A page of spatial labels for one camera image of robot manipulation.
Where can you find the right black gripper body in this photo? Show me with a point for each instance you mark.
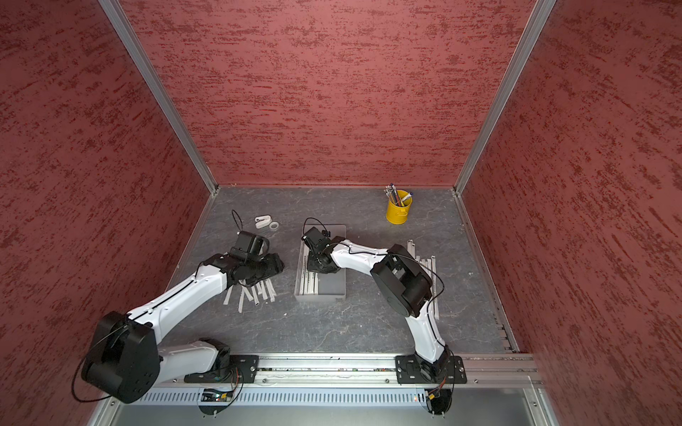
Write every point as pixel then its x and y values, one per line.
pixel 317 265

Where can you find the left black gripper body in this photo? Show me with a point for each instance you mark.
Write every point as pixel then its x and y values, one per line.
pixel 262 269

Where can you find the translucent plastic storage box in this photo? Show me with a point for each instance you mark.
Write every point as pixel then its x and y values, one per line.
pixel 332 287

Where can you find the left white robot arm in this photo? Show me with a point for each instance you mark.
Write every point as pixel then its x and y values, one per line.
pixel 126 360

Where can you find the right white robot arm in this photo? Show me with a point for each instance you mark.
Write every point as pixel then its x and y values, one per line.
pixel 401 280

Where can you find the left pile wrapped straw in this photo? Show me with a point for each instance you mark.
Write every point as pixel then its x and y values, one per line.
pixel 270 290
pixel 261 289
pixel 228 295
pixel 248 294
pixel 241 300

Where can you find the yellow pen holder cup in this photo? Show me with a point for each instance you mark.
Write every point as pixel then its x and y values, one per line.
pixel 398 214

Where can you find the pens in yellow cup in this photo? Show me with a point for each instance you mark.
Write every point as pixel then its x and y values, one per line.
pixel 396 197

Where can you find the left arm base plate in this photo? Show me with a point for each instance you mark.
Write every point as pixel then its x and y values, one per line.
pixel 237 368

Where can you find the aluminium front rail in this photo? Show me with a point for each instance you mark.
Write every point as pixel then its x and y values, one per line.
pixel 373 370

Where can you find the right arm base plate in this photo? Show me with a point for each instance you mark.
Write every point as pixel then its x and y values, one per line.
pixel 410 369

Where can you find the left aluminium corner post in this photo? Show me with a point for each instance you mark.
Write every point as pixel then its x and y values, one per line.
pixel 122 26

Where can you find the aluminium corner post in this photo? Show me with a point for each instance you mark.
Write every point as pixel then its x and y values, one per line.
pixel 122 26
pixel 537 19

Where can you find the right aluminium corner post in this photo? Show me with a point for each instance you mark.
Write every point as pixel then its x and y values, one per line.
pixel 537 19

